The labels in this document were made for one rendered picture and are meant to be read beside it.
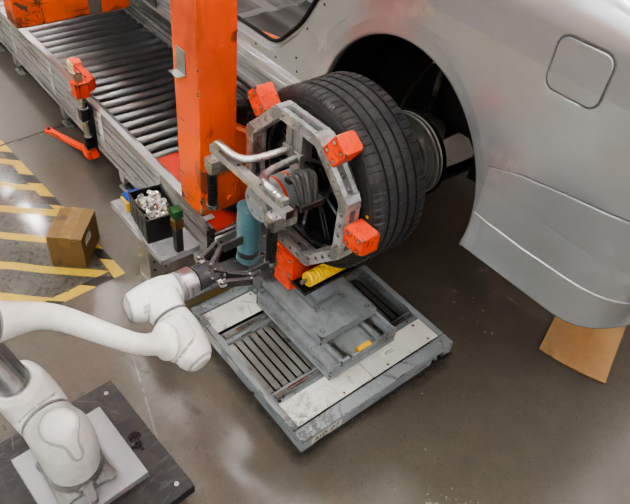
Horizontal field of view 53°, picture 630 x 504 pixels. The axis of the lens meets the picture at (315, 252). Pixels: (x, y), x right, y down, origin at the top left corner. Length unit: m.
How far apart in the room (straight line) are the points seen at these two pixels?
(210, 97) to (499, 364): 1.66
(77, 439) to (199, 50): 1.23
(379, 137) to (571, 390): 1.50
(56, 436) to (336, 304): 1.26
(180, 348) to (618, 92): 1.26
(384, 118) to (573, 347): 1.55
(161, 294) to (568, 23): 1.26
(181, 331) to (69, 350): 1.19
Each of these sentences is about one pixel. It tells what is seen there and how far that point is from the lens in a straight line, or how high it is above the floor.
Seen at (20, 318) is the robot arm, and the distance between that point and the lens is 1.56.
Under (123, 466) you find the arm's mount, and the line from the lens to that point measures 2.12.
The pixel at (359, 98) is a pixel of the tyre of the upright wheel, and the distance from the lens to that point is 2.07.
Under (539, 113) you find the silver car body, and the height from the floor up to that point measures 1.32.
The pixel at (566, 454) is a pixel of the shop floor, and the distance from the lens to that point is 2.78.
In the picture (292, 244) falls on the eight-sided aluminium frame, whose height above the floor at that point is 0.62.
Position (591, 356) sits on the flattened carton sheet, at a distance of 3.15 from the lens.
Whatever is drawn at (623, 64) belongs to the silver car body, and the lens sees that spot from 1.74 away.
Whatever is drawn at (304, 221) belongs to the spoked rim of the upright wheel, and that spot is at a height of 0.64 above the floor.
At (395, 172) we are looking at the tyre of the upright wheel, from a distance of 2.02.
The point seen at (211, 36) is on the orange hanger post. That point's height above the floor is 1.25.
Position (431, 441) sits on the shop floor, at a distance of 2.62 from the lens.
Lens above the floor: 2.17
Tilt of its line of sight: 43 degrees down
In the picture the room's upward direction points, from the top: 7 degrees clockwise
